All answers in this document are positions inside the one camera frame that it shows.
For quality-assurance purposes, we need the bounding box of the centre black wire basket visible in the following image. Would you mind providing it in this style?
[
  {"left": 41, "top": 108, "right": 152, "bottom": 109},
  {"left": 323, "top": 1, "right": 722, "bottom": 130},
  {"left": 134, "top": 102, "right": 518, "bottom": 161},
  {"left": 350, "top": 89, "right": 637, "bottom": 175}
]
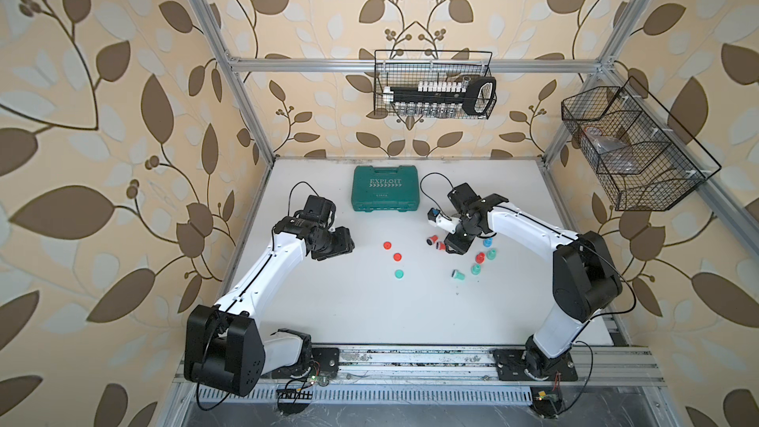
[{"left": 373, "top": 49, "right": 497, "bottom": 123}]

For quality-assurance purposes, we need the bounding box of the plastic bag in basket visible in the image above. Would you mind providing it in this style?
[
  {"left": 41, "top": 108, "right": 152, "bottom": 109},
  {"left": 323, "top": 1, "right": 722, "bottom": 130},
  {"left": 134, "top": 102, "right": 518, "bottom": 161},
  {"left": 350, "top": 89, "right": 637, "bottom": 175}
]
[{"left": 585, "top": 127, "right": 638, "bottom": 175}]

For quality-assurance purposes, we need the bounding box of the green plastic tool case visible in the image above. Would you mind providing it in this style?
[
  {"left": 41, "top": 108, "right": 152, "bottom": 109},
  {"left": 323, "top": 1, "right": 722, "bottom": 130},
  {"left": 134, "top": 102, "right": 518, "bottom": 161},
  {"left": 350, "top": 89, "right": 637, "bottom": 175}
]
[{"left": 351, "top": 165, "right": 420, "bottom": 213}]

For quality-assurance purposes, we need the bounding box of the right black wire basket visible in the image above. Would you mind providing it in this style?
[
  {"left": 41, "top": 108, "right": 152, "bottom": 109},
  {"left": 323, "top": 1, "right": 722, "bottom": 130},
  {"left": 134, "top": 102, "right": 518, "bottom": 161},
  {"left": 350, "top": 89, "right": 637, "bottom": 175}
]
[{"left": 561, "top": 76, "right": 721, "bottom": 212}]

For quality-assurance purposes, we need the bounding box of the black wire basket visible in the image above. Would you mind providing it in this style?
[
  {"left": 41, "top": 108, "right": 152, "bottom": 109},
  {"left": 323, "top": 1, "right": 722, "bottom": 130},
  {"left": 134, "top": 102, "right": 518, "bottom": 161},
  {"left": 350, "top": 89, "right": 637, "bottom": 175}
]
[
  {"left": 373, "top": 49, "right": 497, "bottom": 123},
  {"left": 561, "top": 76, "right": 721, "bottom": 212}
]

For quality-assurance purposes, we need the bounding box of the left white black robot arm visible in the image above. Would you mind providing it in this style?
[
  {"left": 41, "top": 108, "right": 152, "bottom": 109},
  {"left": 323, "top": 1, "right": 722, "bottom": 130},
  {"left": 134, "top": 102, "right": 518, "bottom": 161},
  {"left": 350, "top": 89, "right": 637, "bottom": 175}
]
[{"left": 184, "top": 217, "right": 355, "bottom": 397}]

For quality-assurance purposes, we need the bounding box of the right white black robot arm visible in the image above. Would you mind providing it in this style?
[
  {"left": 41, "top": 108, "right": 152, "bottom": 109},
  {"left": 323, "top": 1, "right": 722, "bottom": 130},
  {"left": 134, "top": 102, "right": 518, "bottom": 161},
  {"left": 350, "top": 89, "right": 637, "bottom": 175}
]
[{"left": 427, "top": 183, "right": 623, "bottom": 381}]

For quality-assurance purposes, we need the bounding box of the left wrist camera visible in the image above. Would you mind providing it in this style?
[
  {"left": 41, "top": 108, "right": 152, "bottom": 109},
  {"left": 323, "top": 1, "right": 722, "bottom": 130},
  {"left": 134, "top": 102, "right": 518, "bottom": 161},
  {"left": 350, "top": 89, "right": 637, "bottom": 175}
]
[{"left": 296, "top": 195, "right": 336, "bottom": 229}]

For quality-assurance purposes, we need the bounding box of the black white tool in basket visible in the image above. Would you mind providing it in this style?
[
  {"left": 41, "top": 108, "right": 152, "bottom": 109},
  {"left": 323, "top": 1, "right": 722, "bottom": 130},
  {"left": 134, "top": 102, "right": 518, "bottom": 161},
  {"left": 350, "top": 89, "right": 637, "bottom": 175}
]
[{"left": 379, "top": 76, "right": 497, "bottom": 120}]

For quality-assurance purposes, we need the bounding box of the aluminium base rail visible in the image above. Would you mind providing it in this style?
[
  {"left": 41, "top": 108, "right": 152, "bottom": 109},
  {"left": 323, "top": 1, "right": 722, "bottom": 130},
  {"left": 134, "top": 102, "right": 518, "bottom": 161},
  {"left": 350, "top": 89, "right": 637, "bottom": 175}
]
[{"left": 167, "top": 344, "right": 667, "bottom": 417}]

